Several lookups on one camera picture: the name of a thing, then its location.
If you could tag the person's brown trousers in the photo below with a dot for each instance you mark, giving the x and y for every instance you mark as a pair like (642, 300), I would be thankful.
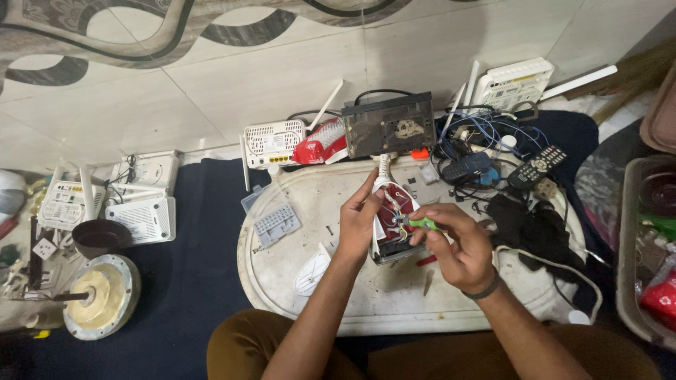
(243, 348)

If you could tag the straw broom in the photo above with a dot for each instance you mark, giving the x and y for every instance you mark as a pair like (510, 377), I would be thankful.
(633, 79)

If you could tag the pink plastic tub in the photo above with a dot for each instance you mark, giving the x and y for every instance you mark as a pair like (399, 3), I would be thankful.
(663, 116)

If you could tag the white iron cover piece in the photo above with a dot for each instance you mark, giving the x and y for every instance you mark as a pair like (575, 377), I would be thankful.
(312, 272)

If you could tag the black remote control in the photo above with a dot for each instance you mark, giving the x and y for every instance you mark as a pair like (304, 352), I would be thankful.
(537, 166)

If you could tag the beige bin of parts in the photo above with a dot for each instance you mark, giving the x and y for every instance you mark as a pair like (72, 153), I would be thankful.
(628, 253)

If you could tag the black set-top box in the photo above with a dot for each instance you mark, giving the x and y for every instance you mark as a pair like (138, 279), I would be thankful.
(377, 126)

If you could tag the white round cap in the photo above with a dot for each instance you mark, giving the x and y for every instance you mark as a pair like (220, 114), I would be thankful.
(579, 317)

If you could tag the dark blue floor mat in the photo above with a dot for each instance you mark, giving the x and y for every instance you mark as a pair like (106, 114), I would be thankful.
(190, 274)

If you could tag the white bottle cap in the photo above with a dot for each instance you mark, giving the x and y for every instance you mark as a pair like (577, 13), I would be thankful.
(273, 170)

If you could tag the grey patterned blanket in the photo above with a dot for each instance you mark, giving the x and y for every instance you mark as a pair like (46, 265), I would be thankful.
(158, 31)

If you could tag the white oval tray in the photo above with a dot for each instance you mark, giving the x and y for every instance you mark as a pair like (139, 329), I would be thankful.
(369, 303)

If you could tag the grey keypad panel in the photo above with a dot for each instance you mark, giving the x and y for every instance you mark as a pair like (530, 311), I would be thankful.
(276, 226)

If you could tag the red white electric iron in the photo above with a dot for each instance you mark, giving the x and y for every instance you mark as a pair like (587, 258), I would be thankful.
(390, 214)

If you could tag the beige plug socket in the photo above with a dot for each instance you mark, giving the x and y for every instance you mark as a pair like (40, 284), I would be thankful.
(546, 189)

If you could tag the small white plastic block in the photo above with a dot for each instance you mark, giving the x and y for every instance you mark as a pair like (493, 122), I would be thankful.
(428, 173)

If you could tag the clear plastic box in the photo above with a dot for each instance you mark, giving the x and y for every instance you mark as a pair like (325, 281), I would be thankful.
(253, 198)

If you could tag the dark brown bowl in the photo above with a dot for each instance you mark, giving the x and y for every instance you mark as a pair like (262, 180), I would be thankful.
(100, 237)

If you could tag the person's right hand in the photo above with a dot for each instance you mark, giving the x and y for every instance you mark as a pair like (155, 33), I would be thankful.
(464, 248)

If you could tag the white switch socket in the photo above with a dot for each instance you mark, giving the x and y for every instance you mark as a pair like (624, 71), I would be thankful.
(44, 248)

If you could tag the black cloth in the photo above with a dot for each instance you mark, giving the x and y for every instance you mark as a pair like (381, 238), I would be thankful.
(528, 229)

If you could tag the heap of electrical parts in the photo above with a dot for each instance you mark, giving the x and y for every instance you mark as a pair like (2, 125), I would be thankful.
(21, 285)

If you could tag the white router with long antennas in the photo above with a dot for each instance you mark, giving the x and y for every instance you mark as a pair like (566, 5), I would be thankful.
(511, 84)

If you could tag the white router with label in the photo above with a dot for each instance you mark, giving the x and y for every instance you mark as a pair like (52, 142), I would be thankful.
(66, 206)

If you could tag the orange plastic part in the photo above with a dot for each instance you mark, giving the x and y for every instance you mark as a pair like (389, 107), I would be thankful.
(420, 153)

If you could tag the dark wristband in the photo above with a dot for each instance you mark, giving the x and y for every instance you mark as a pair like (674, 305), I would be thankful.
(483, 291)

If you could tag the person's left hand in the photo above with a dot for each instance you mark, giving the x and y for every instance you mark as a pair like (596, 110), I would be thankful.
(355, 227)

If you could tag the white vented router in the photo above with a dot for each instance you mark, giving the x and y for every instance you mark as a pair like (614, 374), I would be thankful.
(142, 220)

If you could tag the small brown blade tool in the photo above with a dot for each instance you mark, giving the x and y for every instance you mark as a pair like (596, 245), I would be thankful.
(428, 282)

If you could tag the round metal fan motor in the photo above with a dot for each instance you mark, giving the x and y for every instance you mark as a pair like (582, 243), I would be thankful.
(100, 295)

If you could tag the white router with yellow ports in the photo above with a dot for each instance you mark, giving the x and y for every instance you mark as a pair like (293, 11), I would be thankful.
(274, 143)

